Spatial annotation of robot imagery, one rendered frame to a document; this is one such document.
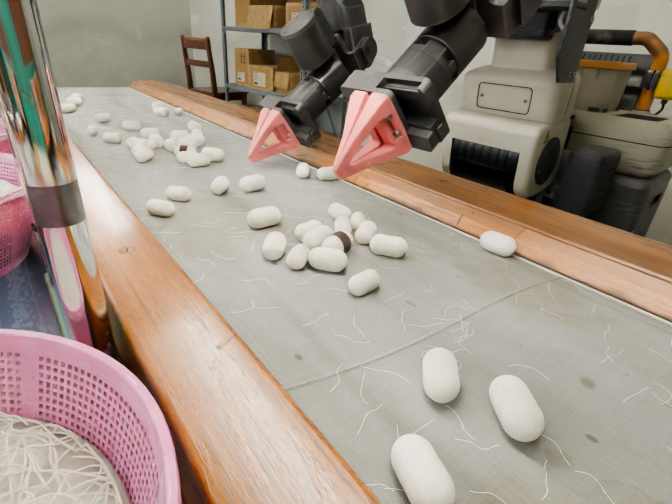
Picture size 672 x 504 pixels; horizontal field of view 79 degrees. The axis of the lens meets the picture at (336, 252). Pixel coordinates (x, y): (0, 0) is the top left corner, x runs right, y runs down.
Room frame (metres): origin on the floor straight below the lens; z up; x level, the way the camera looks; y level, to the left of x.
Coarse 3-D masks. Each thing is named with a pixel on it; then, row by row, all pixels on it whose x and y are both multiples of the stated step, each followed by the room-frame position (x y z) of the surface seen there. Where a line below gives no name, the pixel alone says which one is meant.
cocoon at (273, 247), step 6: (270, 234) 0.35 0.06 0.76; (276, 234) 0.35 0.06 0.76; (282, 234) 0.35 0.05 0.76; (270, 240) 0.33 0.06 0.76; (276, 240) 0.33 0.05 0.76; (282, 240) 0.34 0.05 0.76; (264, 246) 0.33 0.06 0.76; (270, 246) 0.33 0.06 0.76; (276, 246) 0.33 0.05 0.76; (282, 246) 0.33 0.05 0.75; (264, 252) 0.33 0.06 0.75; (270, 252) 0.33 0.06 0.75; (276, 252) 0.33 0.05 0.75; (282, 252) 0.33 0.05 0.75; (270, 258) 0.33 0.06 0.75; (276, 258) 0.33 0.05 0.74
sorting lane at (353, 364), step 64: (128, 192) 0.48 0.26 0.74; (192, 192) 0.50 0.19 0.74; (256, 192) 0.52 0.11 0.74; (320, 192) 0.54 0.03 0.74; (192, 256) 0.33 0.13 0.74; (256, 256) 0.34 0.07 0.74; (384, 256) 0.36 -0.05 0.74; (448, 256) 0.37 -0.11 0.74; (512, 256) 0.38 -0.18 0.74; (256, 320) 0.24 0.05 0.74; (320, 320) 0.25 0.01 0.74; (384, 320) 0.25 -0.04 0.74; (448, 320) 0.26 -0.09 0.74; (512, 320) 0.26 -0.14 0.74; (576, 320) 0.27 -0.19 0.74; (640, 320) 0.28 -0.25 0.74; (320, 384) 0.18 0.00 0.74; (384, 384) 0.19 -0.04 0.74; (576, 384) 0.20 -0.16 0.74; (640, 384) 0.20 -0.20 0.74; (384, 448) 0.14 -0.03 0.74; (448, 448) 0.14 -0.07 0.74; (512, 448) 0.15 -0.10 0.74; (576, 448) 0.15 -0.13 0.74; (640, 448) 0.15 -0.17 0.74
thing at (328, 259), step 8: (320, 248) 0.32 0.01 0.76; (328, 248) 0.32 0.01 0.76; (312, 256) 0.32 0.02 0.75; (320, 256) 0.32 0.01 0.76; (328, 256) 0.32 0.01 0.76; (336, 256) 0.32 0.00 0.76; (344, 256) 0.32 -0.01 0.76; (312, 264) 0.32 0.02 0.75; (320, 264) 0.31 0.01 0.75; (328, 264) 0.31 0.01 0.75; (336, 264) 0.31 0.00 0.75; (344, 264) 0.31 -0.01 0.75
